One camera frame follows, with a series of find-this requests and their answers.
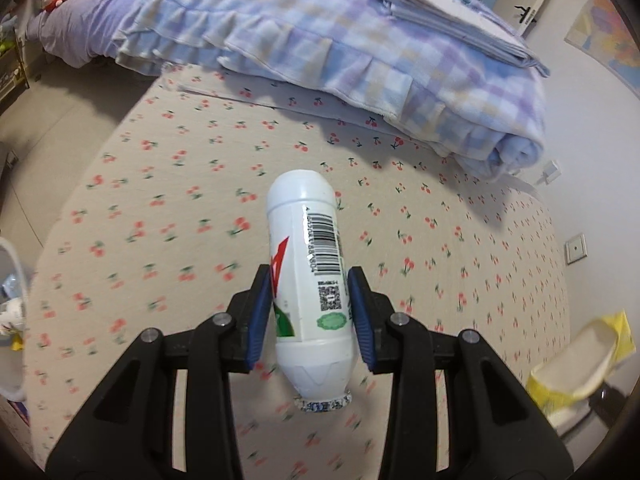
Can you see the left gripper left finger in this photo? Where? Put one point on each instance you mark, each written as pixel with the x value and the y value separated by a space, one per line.
pixel 229 342

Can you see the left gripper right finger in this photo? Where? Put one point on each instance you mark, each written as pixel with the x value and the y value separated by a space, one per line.
pixel 393 343

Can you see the white yogurt drink bottle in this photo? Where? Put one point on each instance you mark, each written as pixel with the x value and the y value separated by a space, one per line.
pixel 315 341

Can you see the yellow torn paper cup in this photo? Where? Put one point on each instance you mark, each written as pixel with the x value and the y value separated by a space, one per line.
pixel 574 374

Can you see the white patterned trash bin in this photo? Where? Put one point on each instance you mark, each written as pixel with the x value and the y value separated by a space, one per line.
pixel 14 294

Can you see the cherry print tablecloth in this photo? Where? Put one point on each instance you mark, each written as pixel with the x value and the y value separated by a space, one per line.
pixel 212 174

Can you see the blue plaid folded blanket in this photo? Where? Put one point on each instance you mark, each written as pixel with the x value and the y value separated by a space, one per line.
pixel 466 95

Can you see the wooden toy shelf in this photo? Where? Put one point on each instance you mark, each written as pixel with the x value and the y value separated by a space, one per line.
pixel 13 76

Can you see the folded striped sheets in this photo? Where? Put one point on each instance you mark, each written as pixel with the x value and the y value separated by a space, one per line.
pixel 471 22

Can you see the purple bed sheet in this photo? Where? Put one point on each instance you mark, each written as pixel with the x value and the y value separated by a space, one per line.
pixel 79 30

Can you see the wall socket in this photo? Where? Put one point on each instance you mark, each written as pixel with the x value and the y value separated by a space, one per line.
pixel 575 249

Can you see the wall map poster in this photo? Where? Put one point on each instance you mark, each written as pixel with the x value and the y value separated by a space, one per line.
pixel 600 32

